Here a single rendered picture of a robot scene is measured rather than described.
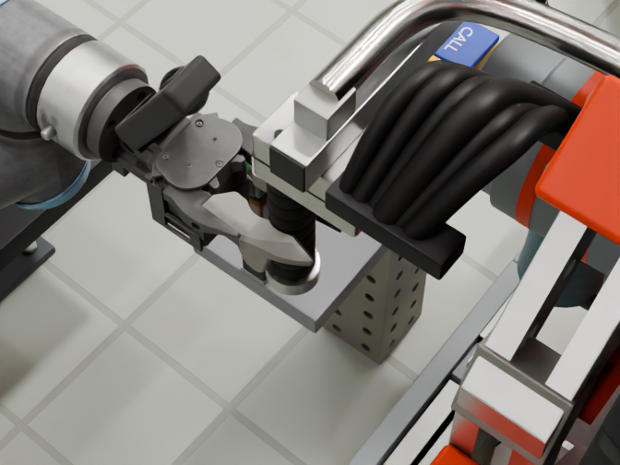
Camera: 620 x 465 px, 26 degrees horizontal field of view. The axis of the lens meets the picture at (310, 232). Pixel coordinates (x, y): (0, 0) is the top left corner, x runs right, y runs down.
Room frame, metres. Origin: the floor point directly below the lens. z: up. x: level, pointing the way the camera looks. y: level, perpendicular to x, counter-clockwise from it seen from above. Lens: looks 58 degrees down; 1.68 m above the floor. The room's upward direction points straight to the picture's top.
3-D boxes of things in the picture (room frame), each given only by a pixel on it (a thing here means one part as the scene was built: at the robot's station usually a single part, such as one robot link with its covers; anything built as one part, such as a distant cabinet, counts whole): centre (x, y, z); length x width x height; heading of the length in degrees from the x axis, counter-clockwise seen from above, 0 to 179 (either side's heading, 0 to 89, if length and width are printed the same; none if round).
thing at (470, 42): (1.02, -0.17, 0.47); 0.07 x 0.07 x 0.02; 52
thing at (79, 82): (0.67, 0.18, 0.81); 0.10 x 0.05 x 0.09; 142
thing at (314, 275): (0.55, 0.01, 0.83); 0.04 x 0.04 x 0.16
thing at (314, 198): (0.53, -0.01, 0.93); 0.09 x 0.05 x 0.05; 52
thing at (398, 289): (0.91, -0.09, 0.21); 0.10 x 0.10 x 0.42; 52
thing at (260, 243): (0.54, 0.04, 0.80); 0.09 x 0.03 x 0.06; 45
